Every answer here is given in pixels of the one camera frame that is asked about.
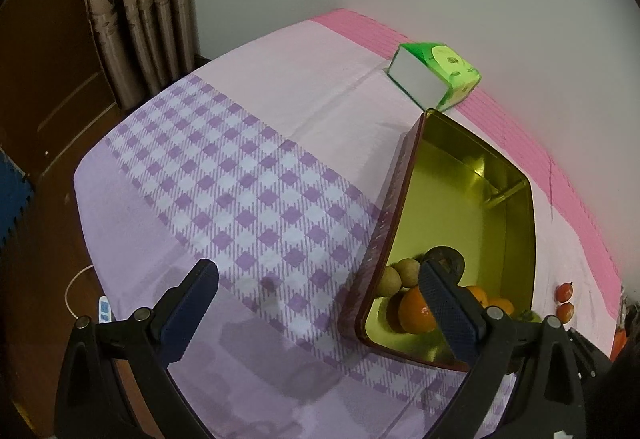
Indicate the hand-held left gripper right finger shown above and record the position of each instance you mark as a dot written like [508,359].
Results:
[450,316]

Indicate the pink mat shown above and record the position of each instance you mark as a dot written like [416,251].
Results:
[500,119]

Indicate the blue foam mat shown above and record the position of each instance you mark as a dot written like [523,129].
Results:
[12,199]

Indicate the white power strip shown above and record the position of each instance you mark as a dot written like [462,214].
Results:
[104,309]

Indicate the orange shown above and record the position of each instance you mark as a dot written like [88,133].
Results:
[477,295]
[414,311]
[501,305]

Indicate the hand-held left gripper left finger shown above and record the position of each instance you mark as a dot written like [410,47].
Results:
[187,311]

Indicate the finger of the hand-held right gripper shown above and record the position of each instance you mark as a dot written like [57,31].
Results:
[590,359]

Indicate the brown wooden door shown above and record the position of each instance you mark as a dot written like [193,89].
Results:
[45,69]

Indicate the purple checkered cloth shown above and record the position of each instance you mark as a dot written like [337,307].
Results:
[250,179]

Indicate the dark brown round fruit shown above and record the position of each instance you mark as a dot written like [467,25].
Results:
[446,259]

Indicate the maroon tin box gold interior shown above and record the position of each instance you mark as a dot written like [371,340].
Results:
[450,204]

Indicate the beige patterned curtain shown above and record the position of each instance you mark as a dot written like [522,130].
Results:
[140,4]

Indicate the green tissue pack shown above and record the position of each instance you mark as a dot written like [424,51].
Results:
[425,74]

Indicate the olive green round fruit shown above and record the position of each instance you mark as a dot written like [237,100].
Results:
[389,282]
[407,270]

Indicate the small red fruit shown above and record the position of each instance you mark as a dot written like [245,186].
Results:
[564,292]
[565,312]

